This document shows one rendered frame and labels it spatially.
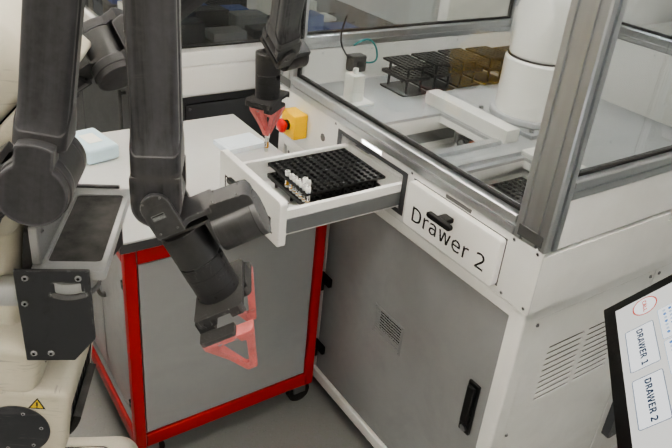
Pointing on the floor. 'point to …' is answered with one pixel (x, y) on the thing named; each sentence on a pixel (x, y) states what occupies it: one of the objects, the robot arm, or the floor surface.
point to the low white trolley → (248, 381)
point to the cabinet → (457, 347)
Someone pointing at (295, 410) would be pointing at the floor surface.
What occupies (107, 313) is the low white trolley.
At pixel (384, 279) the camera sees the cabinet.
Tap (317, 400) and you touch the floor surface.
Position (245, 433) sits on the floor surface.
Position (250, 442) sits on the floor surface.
